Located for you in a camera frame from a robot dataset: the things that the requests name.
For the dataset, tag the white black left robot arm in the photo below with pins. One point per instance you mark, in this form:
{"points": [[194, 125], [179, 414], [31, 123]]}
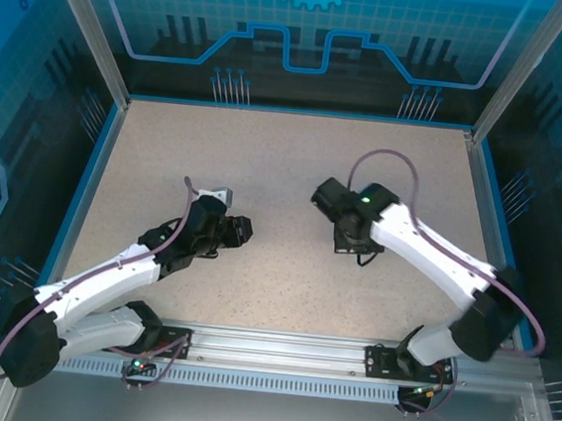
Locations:
{"points": [[100, 278]]}

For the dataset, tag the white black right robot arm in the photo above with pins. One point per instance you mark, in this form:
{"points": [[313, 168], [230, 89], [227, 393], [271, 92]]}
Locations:
{"points": [[436, 255]]}

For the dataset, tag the steel sheet tray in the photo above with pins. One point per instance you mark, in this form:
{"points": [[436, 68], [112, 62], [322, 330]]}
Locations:
{"points": [[261, 417]]}

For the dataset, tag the connector board with green light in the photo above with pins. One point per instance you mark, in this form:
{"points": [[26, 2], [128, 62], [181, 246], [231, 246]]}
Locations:
{"points": [[139, 365], [423, 392]]}

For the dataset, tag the aluminium side rail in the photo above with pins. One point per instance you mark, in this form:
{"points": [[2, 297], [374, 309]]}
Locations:
{"points": [[101, 163], [486, 200]]}

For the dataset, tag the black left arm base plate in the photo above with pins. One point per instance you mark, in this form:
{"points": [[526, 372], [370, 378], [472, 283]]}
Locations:
{"points": [[177, 332]]}

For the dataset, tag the aluminium mounting rail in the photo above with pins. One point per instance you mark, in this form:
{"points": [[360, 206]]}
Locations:
{"points": [[272, 349]]}

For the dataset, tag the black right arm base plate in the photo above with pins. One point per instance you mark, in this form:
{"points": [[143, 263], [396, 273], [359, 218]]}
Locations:
{"points": [[378, 361]]}

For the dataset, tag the aluminium frame post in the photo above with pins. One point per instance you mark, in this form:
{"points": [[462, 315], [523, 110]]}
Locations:
{"points": [[93, 28], [518, 69]]}

